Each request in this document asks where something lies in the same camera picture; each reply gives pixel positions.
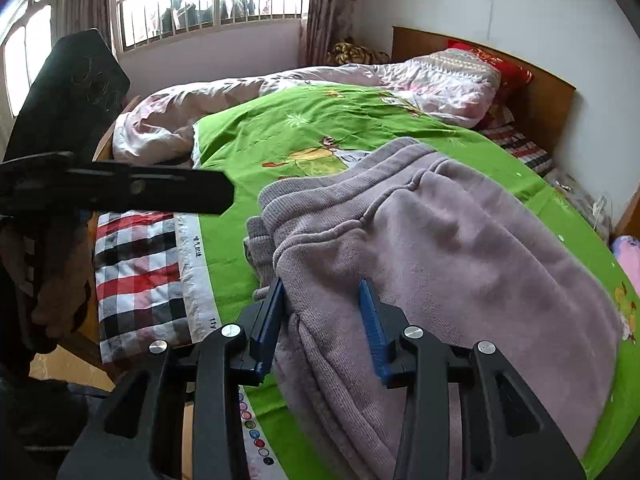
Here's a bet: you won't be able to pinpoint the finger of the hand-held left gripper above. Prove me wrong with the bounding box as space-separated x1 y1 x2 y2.
67 152 237 217

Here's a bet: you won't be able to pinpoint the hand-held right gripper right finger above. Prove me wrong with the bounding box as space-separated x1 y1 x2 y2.
359 279 587 480

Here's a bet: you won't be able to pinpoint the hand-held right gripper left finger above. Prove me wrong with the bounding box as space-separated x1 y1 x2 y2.
57 276 287 480

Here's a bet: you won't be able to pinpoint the lilac fleece pants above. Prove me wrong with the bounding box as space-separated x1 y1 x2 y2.
245 137 624 480

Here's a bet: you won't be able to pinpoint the person's left hand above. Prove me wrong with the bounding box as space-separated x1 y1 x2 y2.
31 219 96 342

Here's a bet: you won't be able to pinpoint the pink floral quilt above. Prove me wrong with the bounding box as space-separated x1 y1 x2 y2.
112 49 502 169

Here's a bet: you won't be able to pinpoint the green cartoon bed sheet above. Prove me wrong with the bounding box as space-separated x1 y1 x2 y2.
192 82 640 480

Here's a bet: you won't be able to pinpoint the striped tiger plush toy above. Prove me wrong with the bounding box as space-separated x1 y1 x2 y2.
327 37 392 67

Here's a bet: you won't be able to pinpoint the dark cloth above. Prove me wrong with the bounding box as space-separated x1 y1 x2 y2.
0 355 117 463

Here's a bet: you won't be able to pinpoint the pink plush pillow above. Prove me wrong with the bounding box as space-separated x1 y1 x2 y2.
612 235 640 307

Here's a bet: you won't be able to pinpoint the red pillow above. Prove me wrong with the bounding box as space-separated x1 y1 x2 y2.
446 39 535 123

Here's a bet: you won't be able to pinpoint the wooden headboard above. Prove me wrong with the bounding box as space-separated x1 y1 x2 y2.
391 25 579 162

